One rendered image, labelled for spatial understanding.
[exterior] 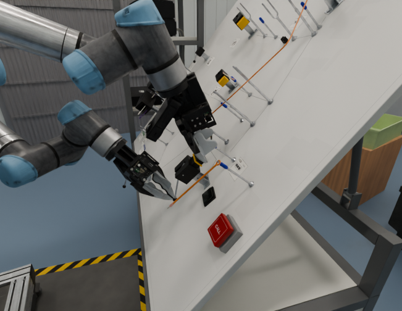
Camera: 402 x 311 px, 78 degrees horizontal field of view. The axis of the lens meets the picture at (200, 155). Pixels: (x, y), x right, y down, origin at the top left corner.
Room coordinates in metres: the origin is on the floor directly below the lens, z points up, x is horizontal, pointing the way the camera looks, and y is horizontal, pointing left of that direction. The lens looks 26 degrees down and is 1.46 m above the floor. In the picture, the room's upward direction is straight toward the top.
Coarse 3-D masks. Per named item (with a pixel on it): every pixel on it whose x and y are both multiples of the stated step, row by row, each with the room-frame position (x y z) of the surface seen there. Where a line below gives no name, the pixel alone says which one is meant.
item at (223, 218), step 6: (222, 216) 0.40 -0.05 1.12; (216, 222) 0.40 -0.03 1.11; (222, 222) 0.39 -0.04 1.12; (228, 222) 0.39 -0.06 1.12; (210, 228) 0.40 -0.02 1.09; (216, 228) 0.39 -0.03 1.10; (222, 228) 0.38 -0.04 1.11; (228, 228) 0.37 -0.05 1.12; (210, 234) 0.39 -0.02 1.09; (216, 234) 0.38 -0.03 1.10; (222, 234) 0.37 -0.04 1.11; (228, 234) 0.37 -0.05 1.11; (216, 240) 0.37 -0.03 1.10; (222, 240) 0.36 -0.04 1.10; (216, 246) 0.36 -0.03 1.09
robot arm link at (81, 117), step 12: (72, 108) 0.59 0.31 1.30; (84, 108) 0.61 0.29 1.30; (60, 120) 0.59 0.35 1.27; (72, 120) 0.58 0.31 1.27; (84, 120) 0.58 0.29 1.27; (96, 120) 0.60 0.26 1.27; (72, 132) 0.58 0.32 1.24; (84, 132) 0.57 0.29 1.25; (96, 132) 0.57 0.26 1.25; (84, 144) 0.60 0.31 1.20
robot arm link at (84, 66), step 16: (112, 32) 0.47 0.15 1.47; (80, 48) 0.46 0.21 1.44; (96, 48) 0.45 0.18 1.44; (112, 48) 0.45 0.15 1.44; (64, 64) 0.44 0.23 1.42; (80, 64) 0.44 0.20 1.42; (96, 64) 0.44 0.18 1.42; (112, 64) 0.45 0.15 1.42; (128, 64) 0.46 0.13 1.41; (80, 80) 0.43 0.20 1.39; (96, 80) 0.44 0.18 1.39; (112, 80) 0.46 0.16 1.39
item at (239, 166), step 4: (240, 160) 0.55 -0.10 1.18; (236, 164) 0.55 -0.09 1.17; (240, 164) 0.54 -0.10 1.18; (244, 164) 0.53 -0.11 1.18; (232, 168) 0.55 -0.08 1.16; (236, 168) 0.54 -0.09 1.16; (240, 168) 0.52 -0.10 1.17; (244, 168) 0.52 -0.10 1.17; (228, 172) 0.55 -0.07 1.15; (236, 172) 0.53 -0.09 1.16; (240, 172) 0.51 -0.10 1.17; (232, 176) 0.52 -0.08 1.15; (236, 176) 0.51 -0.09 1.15
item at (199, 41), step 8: (112, 0) 1.46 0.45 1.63; (200, 0) 1.59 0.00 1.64; (200, 8) 1.59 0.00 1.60; (200, 16) 1.59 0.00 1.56; (200, 24) 1.59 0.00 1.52; (200, 32) 1.59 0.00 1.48; (176, 40) 1.59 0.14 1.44; (184, 40) 1.60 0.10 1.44; (192, 40) 1.61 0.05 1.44; (200, 40) 1.59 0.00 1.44; (184, 56) 2.12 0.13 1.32; (184, 64) 2.12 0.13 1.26; (128, 80) 1.47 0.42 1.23; (128, 88) 1.47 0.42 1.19; (128, 96) 1.47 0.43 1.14; (128, 104) 1.47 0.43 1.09; (160, 104) 1.60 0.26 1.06; (128, 112) 1.47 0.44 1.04; (136, 112) 1.48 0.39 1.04; (152, 112) 1.51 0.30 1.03; (128, 120) 1.46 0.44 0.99
